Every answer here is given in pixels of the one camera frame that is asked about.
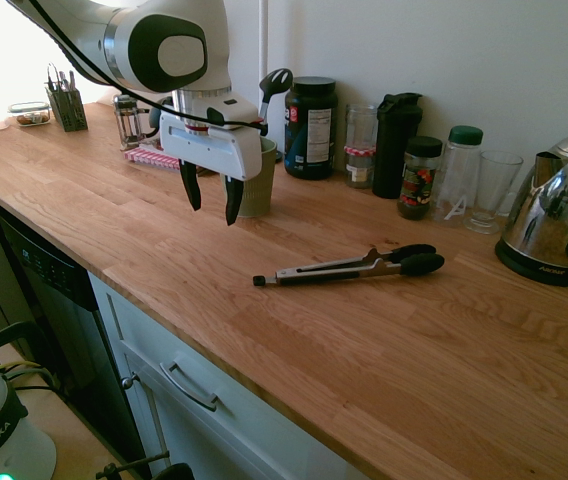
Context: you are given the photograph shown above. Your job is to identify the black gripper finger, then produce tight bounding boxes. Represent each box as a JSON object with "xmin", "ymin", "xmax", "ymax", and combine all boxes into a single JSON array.
[
  {"xmin": 222, "ymin": 174, "xmax": 246, "ymax": 227},
  {"xmin": 179, "ymin": 159, "xmax": 202, "ymax": 213}
]

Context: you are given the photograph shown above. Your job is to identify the grey-green cutlery caddy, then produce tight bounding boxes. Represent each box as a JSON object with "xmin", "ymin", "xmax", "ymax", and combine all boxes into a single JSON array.
[{"xmin": 44, "ymin": 86, "xmax": 90, "ymax": 134}]

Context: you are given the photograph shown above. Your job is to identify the glass food storage container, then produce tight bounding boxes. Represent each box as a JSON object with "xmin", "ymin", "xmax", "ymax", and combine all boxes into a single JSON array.
[{"xmin": 7, "ymin": 101, "xmax": 52, "ymax": 128}]

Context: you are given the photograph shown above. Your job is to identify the yellow green floor cables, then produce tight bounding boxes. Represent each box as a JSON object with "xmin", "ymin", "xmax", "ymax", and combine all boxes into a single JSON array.
[{"xmin": 0, "ymin": 359, "xmax": 61, "ymax": 392}]

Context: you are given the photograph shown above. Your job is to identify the black shaker bottle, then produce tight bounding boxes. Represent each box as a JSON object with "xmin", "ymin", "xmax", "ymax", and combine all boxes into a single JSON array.
[{"xmin": 371, "ymin": 92, "xmax": 424, "ymax": 200}]

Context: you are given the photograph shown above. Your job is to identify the silver drawer handle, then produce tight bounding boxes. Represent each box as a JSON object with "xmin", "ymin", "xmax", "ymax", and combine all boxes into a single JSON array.
[{"xmin": 159, "ymin": 360, "xmax": 220, "ymax": 414}]

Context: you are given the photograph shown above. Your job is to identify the black kettle base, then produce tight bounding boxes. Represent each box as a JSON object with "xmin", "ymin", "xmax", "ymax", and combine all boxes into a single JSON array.
[{"xmin": 494, "ymin": 239, "xmax": 568, "ymax": 289}]

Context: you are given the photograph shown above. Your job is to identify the black dishwasher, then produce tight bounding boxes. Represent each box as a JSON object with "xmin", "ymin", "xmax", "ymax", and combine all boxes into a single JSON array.
[{"xmin": 0, "ymin": 203, "xmax": 153, "ymax": 467}]

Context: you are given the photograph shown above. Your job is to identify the spice jar with black lid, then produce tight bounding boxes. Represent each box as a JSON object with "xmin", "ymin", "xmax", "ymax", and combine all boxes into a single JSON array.
[{"xmin": 396, "ymin": 135, "xmax": 444, "ymax": 222}]

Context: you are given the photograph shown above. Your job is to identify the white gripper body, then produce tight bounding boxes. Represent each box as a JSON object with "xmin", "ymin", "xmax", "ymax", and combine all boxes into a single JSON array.
[{"xmin": 158, "ymin": 96, "xmax": 264, "ymax": 182}]

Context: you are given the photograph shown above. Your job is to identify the black slotted spoon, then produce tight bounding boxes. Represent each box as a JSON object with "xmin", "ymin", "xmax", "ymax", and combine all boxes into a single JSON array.
[{"xmin": 257, "ymin": 67, "xmax": 294, "ymax": 127}]

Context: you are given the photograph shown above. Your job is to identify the black protein powder tub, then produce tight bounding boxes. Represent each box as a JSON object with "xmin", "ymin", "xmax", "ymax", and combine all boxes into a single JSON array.
[{"xmin": 283, "ymin": 75, "xmax": 340, "ymax": 182}]

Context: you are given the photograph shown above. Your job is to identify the white wall pipe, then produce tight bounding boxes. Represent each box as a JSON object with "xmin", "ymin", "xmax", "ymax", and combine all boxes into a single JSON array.
[{"xmin": 258, "ymin": 0, "xmax": 271, "ymax": 77}]

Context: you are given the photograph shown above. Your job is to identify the green utensil holder cup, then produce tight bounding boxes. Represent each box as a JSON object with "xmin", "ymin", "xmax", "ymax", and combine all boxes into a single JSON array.
[{"xmin": 235, "ymin": 137, "xmax": 279, "ymax": 219}]

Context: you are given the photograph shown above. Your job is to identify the glass jar with checkered band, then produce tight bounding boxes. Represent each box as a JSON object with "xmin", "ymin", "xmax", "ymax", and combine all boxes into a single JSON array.
[{"xmin": 343, "ymin": 103, "xmax": 379, "ymax": 190}]

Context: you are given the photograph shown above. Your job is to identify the stainless steel electric kettle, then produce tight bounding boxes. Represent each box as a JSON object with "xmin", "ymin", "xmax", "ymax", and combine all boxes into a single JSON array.
[{"xmin": 505, "ymin": 120, "xmax": 568, "ymax": 267}]

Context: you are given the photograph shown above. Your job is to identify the glass French press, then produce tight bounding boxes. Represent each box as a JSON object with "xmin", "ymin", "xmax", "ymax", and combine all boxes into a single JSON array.
[{"xmin": 112, "ymin": 93, "xmax": 152, "ymax": 152}]

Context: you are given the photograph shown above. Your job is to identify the clear bottle with green lid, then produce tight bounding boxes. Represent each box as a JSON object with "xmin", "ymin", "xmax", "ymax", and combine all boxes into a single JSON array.
[{"xmin": 431, "ymin": 125, "xmax": 485, "ymax": 229}]

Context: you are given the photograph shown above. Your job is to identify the clear footed drinking glass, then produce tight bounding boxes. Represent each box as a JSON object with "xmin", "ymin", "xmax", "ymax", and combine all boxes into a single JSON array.
[{"xmin": 462, "ymin": 149, "xmax": 525, "ymax": 237}]

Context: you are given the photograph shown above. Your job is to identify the steel tongs with black tips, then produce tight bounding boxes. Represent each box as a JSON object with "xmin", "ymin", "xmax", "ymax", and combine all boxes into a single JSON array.
[{"xmin": 252, "ymin": 243, "xmax": 446, "ymax": 289}]

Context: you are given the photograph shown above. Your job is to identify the pale green drawer cabinet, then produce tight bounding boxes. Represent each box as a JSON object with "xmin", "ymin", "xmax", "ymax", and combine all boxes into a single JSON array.
[{"xmin": 87, "ymin": 271, "xmax": 368, "ymax": 480}]

